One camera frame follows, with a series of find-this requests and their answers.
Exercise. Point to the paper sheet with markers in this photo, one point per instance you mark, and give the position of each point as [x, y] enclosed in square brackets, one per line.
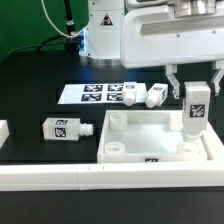
[92, 93]

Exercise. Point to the white square table top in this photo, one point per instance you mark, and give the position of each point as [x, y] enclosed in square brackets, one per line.
[138, 136]

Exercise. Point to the white U-shaped obstacle fence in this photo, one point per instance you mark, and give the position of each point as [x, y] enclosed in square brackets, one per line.
[111, 176]

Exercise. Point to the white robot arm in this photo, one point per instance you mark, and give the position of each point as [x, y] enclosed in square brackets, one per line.
[182, 8]

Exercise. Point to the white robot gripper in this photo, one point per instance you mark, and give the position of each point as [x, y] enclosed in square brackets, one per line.
[152, 36]

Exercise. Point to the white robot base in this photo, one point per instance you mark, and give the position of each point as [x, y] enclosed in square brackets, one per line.
[102, 32]

